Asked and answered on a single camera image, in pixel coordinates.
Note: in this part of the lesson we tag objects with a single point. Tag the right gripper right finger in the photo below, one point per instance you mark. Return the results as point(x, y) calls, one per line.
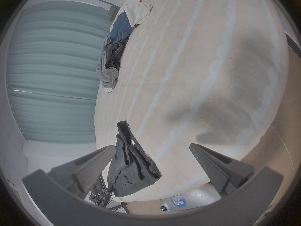
point(218, 173)

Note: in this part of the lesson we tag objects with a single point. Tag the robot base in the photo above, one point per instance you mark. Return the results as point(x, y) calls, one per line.
point(188, 200)

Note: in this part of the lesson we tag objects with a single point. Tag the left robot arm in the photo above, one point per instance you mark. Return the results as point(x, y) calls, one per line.
point(103, 195)

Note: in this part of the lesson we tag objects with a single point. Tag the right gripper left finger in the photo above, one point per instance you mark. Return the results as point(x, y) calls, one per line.
point(90, 171)

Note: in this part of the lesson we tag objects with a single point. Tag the black T-shirt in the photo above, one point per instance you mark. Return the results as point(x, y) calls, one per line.
point(131, 168)

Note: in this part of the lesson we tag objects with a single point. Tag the blue-green curtain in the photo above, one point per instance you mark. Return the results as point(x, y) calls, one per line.
point(54, 116)
point(54, 43)

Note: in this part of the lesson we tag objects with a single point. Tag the grey bedside table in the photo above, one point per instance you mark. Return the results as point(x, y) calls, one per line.
point(112, 12)

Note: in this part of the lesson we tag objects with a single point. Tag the bed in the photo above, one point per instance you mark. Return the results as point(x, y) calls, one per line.
point(199, 79)

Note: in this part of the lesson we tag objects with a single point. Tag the white printed pillow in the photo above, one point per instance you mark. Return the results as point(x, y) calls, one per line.
point(131, 0)

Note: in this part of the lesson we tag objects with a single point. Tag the pile of clothes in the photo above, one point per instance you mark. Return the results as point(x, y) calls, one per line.
point(110, 55)

